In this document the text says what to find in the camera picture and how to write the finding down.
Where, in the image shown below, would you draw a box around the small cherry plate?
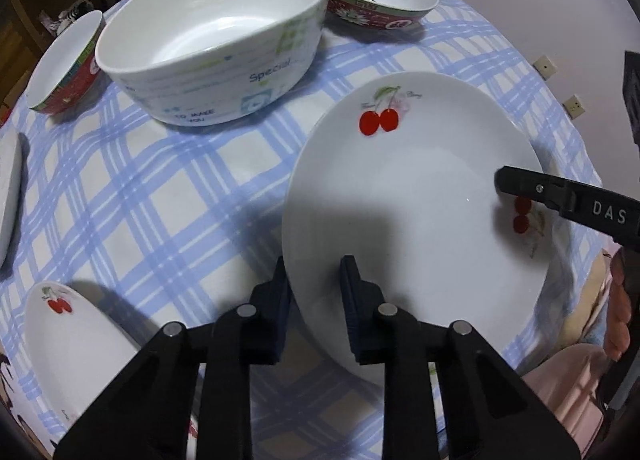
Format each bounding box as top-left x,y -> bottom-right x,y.
24,281 -> 139,428

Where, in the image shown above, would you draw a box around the large cherry plate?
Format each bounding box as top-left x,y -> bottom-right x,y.
282,72 -> 551,384

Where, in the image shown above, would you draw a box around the red rimmed plain bowl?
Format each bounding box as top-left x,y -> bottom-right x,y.
25,11 -> 105,116

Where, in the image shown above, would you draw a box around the large white serving bowl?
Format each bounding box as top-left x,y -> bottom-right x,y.
96,0 -> 329,128

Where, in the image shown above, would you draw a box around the person's right hand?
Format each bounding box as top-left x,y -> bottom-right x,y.
604,248 -> 632,362

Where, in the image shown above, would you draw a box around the blue checked tablecloth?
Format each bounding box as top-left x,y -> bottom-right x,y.
1,0 -> 604,459

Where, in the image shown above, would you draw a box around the lower wall socket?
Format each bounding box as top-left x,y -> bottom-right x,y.
562,94 -> 586,119

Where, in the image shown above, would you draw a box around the wall socket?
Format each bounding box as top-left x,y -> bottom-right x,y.
532,55 -> 558,81
562,94 -> 586,119

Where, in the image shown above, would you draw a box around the upper wall socket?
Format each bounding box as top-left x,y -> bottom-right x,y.
532,55 -> 558,81

